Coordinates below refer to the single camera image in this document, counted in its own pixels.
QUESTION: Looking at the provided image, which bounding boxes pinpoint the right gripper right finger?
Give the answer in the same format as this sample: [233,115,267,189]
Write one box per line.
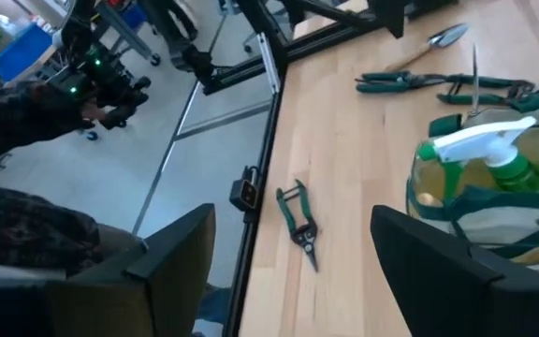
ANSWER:
[371,204,539,337]

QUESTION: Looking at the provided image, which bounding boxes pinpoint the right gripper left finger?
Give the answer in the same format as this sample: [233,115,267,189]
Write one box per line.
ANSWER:
[47,203,217,337]

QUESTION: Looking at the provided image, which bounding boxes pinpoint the beige green-trimmed gardening bag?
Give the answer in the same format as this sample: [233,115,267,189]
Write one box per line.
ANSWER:
[404,91,539,282]

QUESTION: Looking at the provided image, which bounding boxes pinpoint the green spray bottle white trigger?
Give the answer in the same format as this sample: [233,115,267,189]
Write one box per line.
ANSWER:
[412,115,539,212]

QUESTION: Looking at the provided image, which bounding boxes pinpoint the green-handled garden snips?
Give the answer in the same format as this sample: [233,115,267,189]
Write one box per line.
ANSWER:
[275,179,321,273]
[436,73,539,114]

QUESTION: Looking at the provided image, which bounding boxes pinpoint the green-handled bypass pruning shears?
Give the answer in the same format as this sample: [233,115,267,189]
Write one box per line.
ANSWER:
[355,69,453,95]

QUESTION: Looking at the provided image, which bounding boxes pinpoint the wide steel trowel wooden handle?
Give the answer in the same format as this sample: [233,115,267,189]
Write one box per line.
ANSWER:
[383,22,471,74]

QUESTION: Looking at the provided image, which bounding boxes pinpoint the person's hand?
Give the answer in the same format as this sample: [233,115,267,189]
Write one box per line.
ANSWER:
[80,98,109,124]

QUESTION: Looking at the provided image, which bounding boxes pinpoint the person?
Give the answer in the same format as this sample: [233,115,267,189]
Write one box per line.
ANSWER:
[0,78,152,285]

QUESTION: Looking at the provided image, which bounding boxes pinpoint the blue cabinet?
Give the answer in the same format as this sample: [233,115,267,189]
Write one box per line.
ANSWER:
[0,22,54,88]

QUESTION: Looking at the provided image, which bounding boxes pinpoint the silver metal bracket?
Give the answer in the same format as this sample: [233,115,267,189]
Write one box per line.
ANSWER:
[255,31,284,95]

